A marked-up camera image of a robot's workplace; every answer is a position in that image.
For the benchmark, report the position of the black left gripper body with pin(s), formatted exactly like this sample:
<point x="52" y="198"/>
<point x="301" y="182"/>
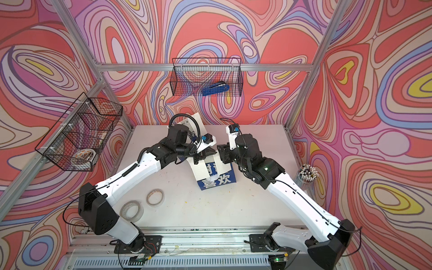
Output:
<point x="197" y="157"/>

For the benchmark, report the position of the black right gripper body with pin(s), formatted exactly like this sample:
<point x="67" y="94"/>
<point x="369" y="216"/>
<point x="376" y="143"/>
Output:
<point x="230" y="156"/>

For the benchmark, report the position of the blue white paper bag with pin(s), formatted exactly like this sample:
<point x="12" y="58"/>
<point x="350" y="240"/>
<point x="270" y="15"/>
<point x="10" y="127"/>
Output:
<point x="220" y="174"/>

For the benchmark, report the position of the blue white bag with handles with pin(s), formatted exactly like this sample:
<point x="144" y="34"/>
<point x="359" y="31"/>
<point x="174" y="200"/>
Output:
<point x="191" y="124"/>

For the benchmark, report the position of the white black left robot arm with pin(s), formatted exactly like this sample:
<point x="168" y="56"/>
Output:
<point x="184" y="142"/>

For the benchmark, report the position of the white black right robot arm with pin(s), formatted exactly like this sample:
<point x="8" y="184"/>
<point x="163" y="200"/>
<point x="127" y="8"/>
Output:
<point x="325" y="238"/>

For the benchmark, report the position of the beige tape roll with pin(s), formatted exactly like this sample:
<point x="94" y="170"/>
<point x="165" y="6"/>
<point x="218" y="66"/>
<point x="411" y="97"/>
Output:
<point x="155" y="197"/>

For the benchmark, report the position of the metallic cup of pencils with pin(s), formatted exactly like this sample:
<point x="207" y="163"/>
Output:
<point x="306" y="175"/>

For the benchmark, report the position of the blue stapler in basket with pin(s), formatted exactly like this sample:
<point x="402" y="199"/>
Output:
<point x="215" y="88"/>

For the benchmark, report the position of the clear tape roll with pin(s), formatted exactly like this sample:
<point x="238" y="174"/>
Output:
<point x="132" y="211"/>

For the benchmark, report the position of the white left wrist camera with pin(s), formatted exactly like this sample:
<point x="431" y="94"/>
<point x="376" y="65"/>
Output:
<point x="206" y="141"/>

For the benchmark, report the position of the black wire basket back wall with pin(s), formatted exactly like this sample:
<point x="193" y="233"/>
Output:
<point x="191" y="74"/>

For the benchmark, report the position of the black wire basket wall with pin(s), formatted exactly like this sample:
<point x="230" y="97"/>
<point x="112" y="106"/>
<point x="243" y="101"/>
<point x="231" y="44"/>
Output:
<point x="191" y="74"/>
<point x="86" y="124"/>

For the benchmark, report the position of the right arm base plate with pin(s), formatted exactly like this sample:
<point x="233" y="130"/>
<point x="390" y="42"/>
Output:
<point x="260" y="243"/>

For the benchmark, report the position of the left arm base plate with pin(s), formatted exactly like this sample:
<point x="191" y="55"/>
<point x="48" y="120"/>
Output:
<point x="148" y="245"/>

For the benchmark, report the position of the black wire basket left wall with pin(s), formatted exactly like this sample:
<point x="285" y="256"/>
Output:
<point x="86" y="124"/>

